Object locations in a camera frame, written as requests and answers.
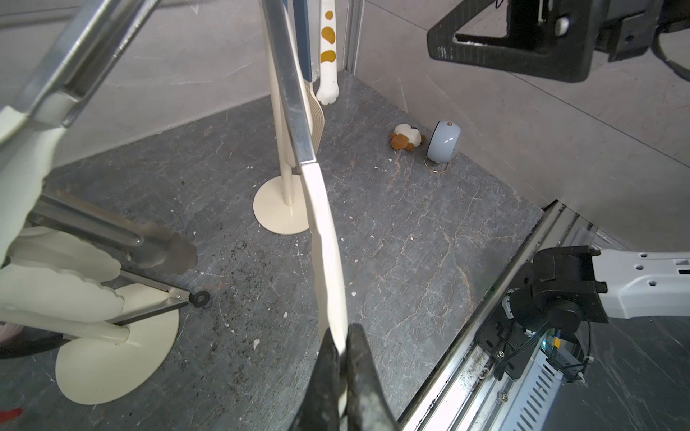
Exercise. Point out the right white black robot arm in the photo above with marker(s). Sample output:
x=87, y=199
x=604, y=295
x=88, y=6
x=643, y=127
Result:
x=560, y=288

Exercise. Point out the cream utensil stand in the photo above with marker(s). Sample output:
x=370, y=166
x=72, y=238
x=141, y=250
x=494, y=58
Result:
x=91, y=372
x=279, y=205

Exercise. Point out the blue handled cream tongs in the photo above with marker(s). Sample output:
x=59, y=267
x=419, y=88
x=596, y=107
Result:
x=304, y=45

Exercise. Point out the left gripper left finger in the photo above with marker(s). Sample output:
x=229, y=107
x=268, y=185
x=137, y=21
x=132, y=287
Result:
x=320, y=407

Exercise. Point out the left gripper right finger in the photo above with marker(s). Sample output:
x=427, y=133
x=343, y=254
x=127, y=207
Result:
x=367, y=408

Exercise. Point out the slim white tongs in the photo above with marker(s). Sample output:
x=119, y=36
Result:
x=328, y=90

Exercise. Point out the red handled steel tongs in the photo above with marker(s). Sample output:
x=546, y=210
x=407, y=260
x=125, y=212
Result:
x=147, y=245

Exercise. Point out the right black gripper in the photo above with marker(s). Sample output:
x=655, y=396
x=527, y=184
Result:
x=550, y=39

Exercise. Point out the grey blue dome toy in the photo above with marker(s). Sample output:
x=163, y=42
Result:
x=442, y=147

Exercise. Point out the black steel tongs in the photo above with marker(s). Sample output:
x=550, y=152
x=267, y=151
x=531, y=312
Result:
x=145, y=299

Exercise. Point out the brown white plush toy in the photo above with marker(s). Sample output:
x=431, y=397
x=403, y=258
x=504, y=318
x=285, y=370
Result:
x=406, y=137

